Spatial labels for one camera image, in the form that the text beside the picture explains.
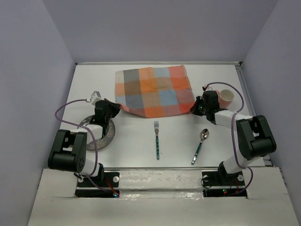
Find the pink mug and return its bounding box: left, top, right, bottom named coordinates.
left=216, top=89, right=234, bottom=109

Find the green handled spoon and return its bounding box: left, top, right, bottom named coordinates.
left=191, top=129, right=209, bottom=165

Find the grey reindeer plate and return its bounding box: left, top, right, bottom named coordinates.
left=78, top=115, right=116, bottom=150

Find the checked orange cloth placemat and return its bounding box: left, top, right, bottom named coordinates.
left=115, top=65, right=195, bottom=118

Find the green handled fork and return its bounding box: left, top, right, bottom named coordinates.
left=154, top=121, right=160, bottom=160

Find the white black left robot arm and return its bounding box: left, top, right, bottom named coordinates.
left=48, top=99, right=122, bottom=186

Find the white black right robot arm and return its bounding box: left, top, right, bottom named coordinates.
left=190, top=91, right=277, bottom=189

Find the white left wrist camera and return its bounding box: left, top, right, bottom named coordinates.
left=89, top=91, right=102, bottom=105

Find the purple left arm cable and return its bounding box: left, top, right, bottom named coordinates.
left=54, top=97, right=117, bottom=196

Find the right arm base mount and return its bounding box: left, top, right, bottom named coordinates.
left=200, top=171, right=247, bottom=198

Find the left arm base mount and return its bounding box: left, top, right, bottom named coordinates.
left=73, top=171, right=120, bottom=198

